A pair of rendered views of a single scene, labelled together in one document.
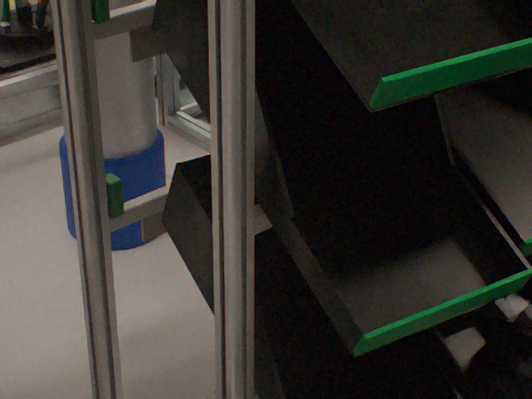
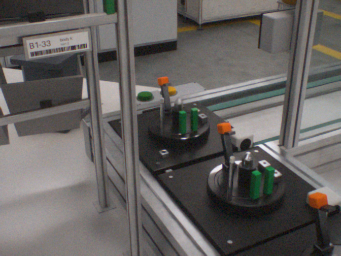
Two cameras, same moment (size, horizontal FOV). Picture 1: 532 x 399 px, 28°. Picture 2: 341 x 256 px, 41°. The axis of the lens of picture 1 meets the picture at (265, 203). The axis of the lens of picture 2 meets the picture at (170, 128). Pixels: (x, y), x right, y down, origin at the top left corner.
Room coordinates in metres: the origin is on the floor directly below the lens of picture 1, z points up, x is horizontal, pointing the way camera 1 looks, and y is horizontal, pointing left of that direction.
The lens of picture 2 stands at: (1.27, 0.35, 1.47)
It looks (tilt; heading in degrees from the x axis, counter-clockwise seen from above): 29 degrees down; 195
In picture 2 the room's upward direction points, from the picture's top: straight up
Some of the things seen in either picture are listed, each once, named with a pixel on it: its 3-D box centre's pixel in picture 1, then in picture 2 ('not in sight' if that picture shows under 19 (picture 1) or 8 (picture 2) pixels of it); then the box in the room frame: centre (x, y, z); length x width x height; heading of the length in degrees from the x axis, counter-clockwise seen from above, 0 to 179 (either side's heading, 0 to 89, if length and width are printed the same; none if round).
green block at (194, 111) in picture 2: not in sight; (194, 119); (0.42, 0.18, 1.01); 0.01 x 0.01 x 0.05; 42
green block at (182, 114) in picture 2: not in sight; (182, 122); (0.44, 0.16, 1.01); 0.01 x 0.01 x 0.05; 42
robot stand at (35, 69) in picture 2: not in sight; (52, 86); (0.21, -0.27, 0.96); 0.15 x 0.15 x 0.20; 86
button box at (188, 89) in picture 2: not in sight; (168, 102); (0.18, 0.06, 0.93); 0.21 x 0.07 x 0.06; 132
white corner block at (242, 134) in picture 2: not in sight; (239, 139); (0.40, 0.28, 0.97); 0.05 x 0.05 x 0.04; 42
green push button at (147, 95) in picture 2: not in sight; (145, 97); (0.22, 0.01, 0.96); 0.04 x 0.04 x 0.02
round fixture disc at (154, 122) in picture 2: not in sight; (178, 126); (0.39, 0.14, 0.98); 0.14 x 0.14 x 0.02
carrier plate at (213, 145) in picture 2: not in sight; (178, 134); (0.39, 0.14, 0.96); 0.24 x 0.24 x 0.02; 42
